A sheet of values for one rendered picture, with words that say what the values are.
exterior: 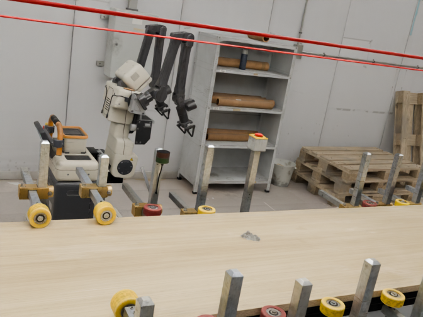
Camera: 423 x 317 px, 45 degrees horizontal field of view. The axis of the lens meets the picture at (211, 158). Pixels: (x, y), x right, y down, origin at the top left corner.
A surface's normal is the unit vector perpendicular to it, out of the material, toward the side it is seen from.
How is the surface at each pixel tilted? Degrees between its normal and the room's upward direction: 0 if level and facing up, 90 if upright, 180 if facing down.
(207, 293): 0
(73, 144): 92
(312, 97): 90
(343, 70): 90
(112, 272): 0
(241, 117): 90
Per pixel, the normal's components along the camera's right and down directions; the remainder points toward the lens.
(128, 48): 0.43, 0.32
